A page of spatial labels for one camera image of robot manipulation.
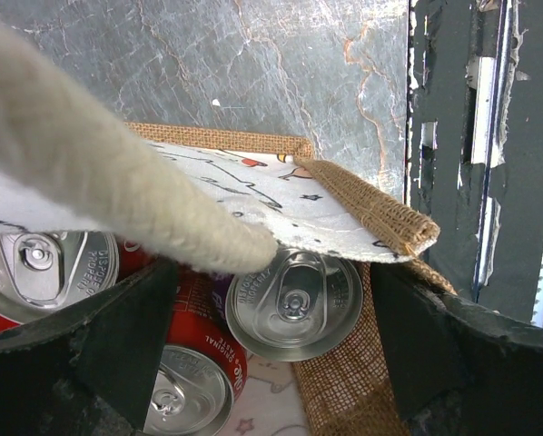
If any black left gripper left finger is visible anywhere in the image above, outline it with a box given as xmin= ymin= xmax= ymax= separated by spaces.
xmin=0 ymin=261 xmax=177 ymax=435

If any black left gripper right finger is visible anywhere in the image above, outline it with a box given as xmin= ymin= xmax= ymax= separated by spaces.
xmin=370 ymin=264 xmax=543 ymax=436

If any red cola can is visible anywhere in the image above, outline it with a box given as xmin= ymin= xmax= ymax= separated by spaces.
xmin=0 ymin=232 xmax=156 ymax=332
xmin=143 ymin=269 xmax=247 ymax=435

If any purple soda can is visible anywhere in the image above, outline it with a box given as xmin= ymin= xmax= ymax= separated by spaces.
xmin=212 ymin=248 xmax=363 ymax=362

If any canvas bag with cat print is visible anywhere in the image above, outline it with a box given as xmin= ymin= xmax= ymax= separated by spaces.
xmin=0 ymin=8 xmax=459 ymax=436

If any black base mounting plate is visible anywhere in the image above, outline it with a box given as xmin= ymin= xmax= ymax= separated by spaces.
xmin=406 ymin=1 xmax=543 ymax=328

